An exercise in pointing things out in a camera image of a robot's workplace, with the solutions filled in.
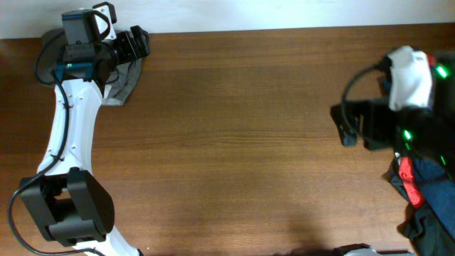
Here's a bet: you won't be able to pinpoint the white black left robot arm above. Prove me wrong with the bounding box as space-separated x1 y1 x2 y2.
15 2 150 255

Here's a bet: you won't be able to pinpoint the dark green garment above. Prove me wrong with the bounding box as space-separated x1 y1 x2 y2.
385 159 454 256

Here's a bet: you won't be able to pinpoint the red garment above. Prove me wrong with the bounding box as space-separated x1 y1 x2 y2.
399 156 425 208

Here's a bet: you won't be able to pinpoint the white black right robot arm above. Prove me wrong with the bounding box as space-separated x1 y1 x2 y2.
331 46 454 255

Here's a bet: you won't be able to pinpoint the navy blue garment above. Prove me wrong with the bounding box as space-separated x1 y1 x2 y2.
382 78 455 241

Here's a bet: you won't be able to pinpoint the grey shorts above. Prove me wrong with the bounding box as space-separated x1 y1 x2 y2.
33 28 142 106

